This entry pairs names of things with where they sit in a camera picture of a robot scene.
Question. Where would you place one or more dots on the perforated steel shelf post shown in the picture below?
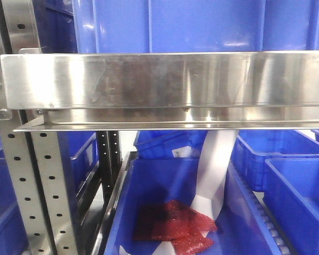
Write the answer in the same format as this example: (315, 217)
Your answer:
(38, 161)

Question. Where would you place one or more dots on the large blue tray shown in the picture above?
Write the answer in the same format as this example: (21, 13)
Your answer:
(195, 26)

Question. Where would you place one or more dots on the blue bin at rear right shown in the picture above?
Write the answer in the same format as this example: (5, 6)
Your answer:
(253, 147)

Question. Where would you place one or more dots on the stainless steel shelf rail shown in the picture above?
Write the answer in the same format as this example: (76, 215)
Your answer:
(208, 91)

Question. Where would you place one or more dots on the blue bin at rear centre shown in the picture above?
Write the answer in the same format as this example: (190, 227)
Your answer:
(163, 144)

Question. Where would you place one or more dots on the red bubble wrap bag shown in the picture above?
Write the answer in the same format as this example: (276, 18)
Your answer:
(170, 221)

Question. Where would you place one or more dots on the black perforated post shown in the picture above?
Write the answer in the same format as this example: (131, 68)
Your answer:
(109, 154)

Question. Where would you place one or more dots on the blue bin at left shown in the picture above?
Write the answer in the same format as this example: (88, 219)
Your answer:
(13, 238)

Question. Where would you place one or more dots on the roller conveyor track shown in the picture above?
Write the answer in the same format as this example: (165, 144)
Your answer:
(271, 225)

